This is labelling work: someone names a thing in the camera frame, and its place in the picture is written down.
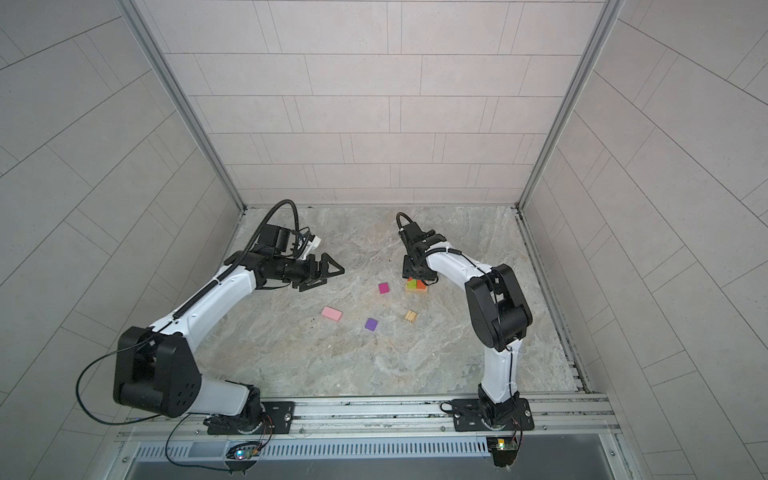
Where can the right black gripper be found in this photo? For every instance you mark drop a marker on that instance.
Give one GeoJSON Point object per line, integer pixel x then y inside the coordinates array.
{"type": "Point", "coordinates": [407, 270]}

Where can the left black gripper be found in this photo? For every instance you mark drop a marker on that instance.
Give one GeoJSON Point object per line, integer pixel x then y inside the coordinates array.
{"type": "Point", "coordinates": [311, 273]}

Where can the pink wood block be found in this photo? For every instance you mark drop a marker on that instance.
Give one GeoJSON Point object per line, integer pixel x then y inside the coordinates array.
{"type": "Point", "coordinates": [331, 314]}

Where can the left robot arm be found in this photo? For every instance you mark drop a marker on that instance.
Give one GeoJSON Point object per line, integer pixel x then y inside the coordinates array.
{"type": "Point", "coordinates": [156, 369]}

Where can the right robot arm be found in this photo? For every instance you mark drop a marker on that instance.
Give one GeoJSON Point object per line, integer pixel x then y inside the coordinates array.
{"type": "Point", "coordinates": [498, 312]}

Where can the left circuit board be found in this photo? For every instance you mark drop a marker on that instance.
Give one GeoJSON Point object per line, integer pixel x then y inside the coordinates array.
{"type": "Point", "coordinates": [246, 451]}

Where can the circuit board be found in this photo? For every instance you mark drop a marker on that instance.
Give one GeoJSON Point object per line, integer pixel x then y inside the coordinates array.
{"type": "Point", "coordinates": [246, 451]}
{"type": "Point", "coordinates": [497, 445]}

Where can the right circuit board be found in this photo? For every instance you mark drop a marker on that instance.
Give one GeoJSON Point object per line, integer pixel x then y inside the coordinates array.
{"type": "Point", "coordinates": [497, 445]}

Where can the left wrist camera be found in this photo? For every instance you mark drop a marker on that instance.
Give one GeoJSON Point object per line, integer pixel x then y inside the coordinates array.
{"type": "Point", "coordinates": [312, 244]}

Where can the aluminium mounting rail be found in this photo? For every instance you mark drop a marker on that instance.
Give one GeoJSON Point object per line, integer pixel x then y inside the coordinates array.
{"type": "Point", "coordinates": [315, 418]}

